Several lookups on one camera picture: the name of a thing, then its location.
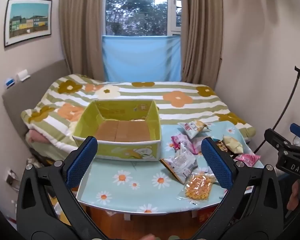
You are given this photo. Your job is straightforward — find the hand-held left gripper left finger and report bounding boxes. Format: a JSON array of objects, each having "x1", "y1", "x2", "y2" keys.
[{"x1": 16, "y1": 135, "x2": 108, "y2": 240}]

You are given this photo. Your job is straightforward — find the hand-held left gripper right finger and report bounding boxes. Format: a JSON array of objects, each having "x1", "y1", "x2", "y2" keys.
[{"x1": 190, "y1": 137, "x2": 284, "y2": 240}]

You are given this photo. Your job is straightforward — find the pale yellow snack bag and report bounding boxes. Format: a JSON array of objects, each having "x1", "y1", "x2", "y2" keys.
[{"x1": 222, "y1": 135, "x2": 243, "y2": 153}]

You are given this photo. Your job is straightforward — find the clear bag of orange crackers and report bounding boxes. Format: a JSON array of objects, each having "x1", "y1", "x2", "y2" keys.
[{"x1": 177, "y1": 172, "x2": 217, "y2": 204}]

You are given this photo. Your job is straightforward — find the silver snack packet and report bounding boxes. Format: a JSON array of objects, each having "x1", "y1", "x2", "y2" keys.
[{"x1": 160, "y1": 150, "x2": 198, "y2": 183}]

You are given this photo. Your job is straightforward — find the white red snack packet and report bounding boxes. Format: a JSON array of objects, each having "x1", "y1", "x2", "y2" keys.
[{"x1": 178, "y1": 120, "x2": 212, "y2": 139}]

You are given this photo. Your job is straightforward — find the green cardboard box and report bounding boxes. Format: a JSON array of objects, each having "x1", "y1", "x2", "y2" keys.
[{"x1": 72, "y1": 99, "x2": 162, "y2": 161}]

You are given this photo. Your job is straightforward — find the person's right hand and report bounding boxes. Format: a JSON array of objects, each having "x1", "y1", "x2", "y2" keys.
[{"x1": 287, "y1": 181, "x2": 300, "y2": 211}]

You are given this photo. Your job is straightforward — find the dark chocolate packet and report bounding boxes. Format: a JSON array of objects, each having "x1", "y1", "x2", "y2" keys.
[{"x1": 214, "y1": 140, "x2": 230, "y2": 153}]

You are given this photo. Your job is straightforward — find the bright pink snack packet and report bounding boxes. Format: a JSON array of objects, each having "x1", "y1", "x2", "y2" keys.
[{"x1": 234, "y1": 154, "x2": 261, "y2": 167}]

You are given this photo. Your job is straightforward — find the pink white snack packet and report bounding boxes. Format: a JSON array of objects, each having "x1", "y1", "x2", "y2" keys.
[{"x1": 170, "y1": 135, "x2": 203, "y2": 155}]

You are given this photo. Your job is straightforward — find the pink folded cloth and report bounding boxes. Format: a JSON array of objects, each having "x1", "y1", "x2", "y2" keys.
[{"x1": 27, "y1": 129, "x2": 50, "y2": 143}]

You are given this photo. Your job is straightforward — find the black curved rod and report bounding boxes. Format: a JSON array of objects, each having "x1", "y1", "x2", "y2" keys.
[{"x1": 252, "y1": 66, "x2": 300, "y2": 153}]

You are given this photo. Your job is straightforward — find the floral striped blanket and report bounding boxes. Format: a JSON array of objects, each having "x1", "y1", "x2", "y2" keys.
[{"x1": 21, "y1": 74, "x2": 257, "y2": 153}]

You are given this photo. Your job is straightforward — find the grey padded headboard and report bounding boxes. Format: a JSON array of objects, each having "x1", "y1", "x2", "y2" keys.
[{"x1": 2, "y1": 59, "x2": 73, "y2": 140}]

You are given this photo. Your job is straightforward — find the small white device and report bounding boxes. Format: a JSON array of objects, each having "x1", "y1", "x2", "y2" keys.
[{"x1": 16, "y1": 69, "x2": 30, "y2": 82}]

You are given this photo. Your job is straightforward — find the light blue cloth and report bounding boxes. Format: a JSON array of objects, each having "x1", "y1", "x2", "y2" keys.
[{"x1": 102, "y1": 35, "x2": 183, "y2": 82}]

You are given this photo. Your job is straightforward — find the beige curtain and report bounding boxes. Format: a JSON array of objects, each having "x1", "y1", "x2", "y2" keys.
[
  {"x1": 59, "y1": 0, "x2": 108, "y2": 82},
  {"x1": 180, "y1": 0, "x2": 224, "y2": 88}
]

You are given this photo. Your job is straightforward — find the framed landscape picture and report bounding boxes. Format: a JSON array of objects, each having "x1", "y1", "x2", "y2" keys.
[{"x1": 4, "y1": 0, "x2": 52, "y2": 47}]

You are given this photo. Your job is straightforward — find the window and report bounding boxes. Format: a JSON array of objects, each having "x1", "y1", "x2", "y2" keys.
[{"x1": 106, "y1": 0, "x2": 183, "y2": 37}]

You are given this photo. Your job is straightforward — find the wall socket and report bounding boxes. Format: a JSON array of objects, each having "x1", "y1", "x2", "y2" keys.
[{"x1": 5, "y1": 169, "x2": 20, "y2": 188}]

